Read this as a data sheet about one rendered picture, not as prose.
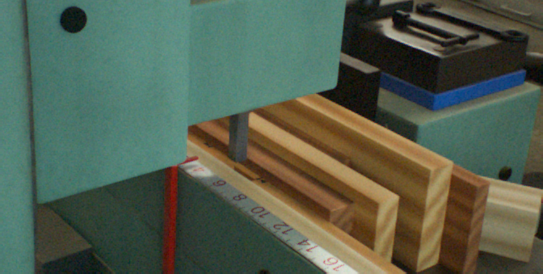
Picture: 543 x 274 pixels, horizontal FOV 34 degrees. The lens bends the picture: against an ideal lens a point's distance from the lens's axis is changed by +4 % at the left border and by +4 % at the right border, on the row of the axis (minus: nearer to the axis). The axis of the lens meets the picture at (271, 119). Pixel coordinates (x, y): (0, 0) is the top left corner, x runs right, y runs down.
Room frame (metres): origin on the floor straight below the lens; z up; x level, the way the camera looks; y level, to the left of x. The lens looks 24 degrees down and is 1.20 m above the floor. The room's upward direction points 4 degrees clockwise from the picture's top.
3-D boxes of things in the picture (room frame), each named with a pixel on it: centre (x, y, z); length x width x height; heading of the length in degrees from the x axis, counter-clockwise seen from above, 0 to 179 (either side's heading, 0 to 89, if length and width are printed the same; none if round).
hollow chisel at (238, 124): (0.50, 0.02, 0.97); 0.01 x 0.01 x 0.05; 40
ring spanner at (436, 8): (0.65, -0.14, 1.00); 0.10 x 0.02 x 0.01; 40
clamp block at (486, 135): (0.65, -0.11, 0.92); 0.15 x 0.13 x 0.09; 40
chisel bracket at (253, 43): (0.49, 0.04, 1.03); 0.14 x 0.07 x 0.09; 130
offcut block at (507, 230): (0.51, -0.15, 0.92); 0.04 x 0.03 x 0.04; 71
